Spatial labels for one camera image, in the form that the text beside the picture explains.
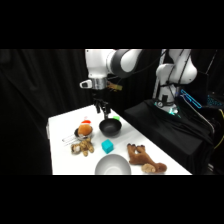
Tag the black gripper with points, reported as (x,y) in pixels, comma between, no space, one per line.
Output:
(100,96)

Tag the blue cube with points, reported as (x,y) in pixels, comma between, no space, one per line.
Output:
(107,146)

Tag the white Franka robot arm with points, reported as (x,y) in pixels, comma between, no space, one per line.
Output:
(126,61)

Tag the black bowl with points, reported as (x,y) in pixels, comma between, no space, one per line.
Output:
(110,127)

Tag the orange bowl in metal holder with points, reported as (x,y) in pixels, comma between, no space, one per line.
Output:
(70,138)

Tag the grey bowl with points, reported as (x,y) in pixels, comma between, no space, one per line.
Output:
(113,165)

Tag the small green block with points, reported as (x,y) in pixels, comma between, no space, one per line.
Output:
(116,118)

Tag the red and white small toy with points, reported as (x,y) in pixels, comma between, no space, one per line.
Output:
(86,121)

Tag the orange plush ball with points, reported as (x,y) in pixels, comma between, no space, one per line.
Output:
(85,129)

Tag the tiger plush toy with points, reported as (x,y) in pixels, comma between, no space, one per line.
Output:
(84,146)

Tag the brown moose plush toy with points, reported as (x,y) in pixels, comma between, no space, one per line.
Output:
(140,158)

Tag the black cloth-covered stand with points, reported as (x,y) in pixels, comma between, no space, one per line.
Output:
(166,133)

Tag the black curtain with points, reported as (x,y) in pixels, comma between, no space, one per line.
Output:
(33,100)

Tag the blue-lit electronic device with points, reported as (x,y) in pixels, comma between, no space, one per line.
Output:
(213,99)

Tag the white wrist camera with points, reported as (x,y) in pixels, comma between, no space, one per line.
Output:
(85,84)

